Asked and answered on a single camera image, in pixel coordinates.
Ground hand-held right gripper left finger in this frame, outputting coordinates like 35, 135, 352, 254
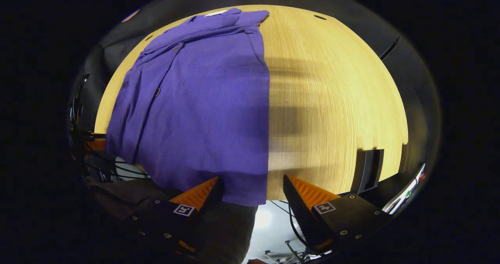
131, 176, 225, 257

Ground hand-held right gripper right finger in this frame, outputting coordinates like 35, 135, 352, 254
283, 174, 391, 257

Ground purple shirt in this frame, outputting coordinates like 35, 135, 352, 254
105, 8, 271, 207

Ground thin black cable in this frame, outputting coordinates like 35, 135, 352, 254
270, 200, 313, 257

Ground black cable bundle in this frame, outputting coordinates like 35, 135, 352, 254
70, 73, 151, 182

